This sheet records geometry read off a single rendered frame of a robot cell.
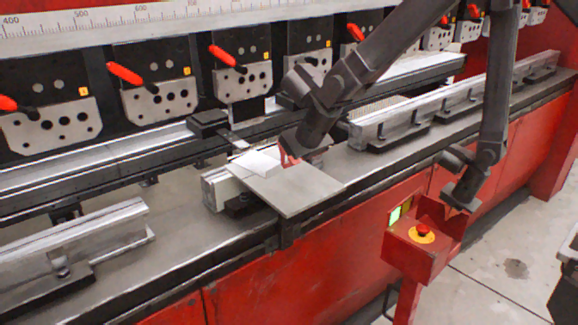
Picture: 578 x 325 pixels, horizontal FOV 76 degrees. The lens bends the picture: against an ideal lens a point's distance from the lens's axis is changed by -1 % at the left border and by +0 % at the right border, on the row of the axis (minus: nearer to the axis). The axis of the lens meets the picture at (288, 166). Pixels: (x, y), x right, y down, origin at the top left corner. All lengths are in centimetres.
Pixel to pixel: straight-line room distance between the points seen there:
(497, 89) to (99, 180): 105
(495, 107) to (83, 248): 99
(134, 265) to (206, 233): 18
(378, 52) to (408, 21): 6
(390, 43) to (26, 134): 62
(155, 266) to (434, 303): 146
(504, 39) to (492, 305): 144
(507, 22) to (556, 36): 178
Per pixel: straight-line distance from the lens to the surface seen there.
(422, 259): 112
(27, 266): 93
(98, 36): 76
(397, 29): 62
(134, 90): 79
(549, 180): 300
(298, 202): 83
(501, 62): 102
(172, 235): 98
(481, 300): 215
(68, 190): 115
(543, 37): 281
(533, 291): 232
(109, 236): 94
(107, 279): 92
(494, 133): 104
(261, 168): 95
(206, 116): 119
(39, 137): 79
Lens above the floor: 149
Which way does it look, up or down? 31 degrees down
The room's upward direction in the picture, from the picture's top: straight up
